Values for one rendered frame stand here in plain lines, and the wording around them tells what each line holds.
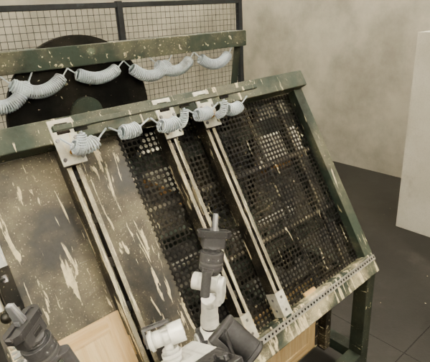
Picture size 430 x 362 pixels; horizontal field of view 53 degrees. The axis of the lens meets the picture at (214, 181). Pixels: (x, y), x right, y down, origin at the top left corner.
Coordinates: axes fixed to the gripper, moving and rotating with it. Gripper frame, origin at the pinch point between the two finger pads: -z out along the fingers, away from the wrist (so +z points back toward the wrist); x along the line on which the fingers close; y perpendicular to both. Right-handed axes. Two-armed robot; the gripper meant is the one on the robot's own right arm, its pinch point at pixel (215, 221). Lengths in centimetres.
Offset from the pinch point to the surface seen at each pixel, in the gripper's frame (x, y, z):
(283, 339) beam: -46, 38, 65
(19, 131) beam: 73, 21, -25
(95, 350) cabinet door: 39, 7, 54
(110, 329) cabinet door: 35, 12, 47
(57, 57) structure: 71, 75, -60
